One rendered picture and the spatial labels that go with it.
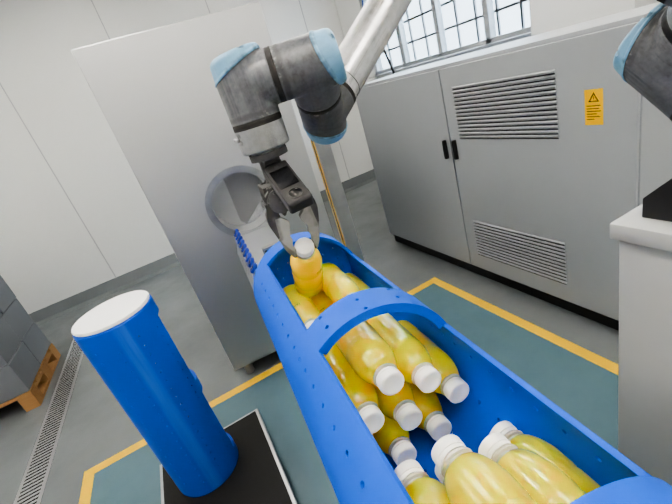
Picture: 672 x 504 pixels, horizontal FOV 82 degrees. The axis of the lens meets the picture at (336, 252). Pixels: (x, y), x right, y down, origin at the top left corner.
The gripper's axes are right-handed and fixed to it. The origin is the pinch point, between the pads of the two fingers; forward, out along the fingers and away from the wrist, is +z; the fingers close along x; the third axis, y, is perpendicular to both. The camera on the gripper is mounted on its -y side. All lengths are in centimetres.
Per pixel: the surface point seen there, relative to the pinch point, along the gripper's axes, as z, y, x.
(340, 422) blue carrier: 8.1, -36.1, 9.4
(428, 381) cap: 15.6, -30.3, -5.5
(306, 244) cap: -0.6, -0.1, -0.5
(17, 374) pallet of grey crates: 98, 240, 194
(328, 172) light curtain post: 5, 78, -33
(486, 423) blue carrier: 25.8, -33.7, -11.8
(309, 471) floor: 128, 62, 23
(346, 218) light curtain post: 26, 77, -34
